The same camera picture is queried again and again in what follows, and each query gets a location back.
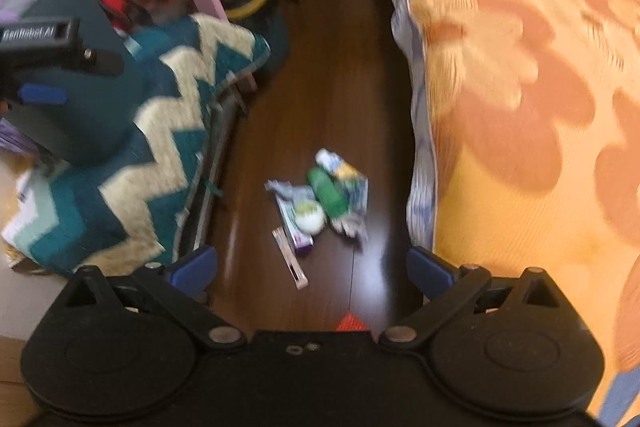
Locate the teal zigzag blanket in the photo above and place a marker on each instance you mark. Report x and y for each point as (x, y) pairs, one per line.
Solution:
(150, 147)

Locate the metal folding bed frame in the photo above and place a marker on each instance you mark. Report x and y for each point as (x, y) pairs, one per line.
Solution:
(215, 147)

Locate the red wrapper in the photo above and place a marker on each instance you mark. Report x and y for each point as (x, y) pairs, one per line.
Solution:
(351, 323)

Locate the white blue bed sheet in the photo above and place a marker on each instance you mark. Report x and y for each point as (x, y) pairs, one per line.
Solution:
(417, 117)

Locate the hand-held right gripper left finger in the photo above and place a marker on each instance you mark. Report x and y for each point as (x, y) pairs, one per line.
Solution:
(194, 270)

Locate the orange floral blanket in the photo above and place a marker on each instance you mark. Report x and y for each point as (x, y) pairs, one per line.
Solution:
(525, 107)

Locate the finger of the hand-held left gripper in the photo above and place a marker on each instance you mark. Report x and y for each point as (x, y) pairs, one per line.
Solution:
(44, 94)
(100, 61)

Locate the white wrapper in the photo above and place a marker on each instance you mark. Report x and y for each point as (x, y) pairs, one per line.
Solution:
(352, 224)

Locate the dark bin with yellow rim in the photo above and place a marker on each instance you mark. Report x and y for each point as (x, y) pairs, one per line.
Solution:
(270, 32)

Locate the white round lid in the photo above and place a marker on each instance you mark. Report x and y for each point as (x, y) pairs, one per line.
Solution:
(308, 218)

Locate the grey wrapper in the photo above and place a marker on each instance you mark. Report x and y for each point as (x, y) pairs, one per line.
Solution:
(282, 189)

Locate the long stick wrapper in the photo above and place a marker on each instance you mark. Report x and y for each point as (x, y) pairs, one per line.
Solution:
(291, 261)

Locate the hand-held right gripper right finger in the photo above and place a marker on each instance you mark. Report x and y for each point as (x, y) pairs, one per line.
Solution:
(429, 273)

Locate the purple white box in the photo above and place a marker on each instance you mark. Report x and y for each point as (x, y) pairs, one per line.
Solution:
(300, 245)

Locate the yellow white packet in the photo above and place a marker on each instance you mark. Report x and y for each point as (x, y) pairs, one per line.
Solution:
(341, 167)

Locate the green packet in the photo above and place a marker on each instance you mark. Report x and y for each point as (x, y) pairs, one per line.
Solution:
(327, 196)

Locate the dark teal bin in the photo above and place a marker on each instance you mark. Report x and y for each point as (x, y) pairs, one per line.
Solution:
(95, 117)

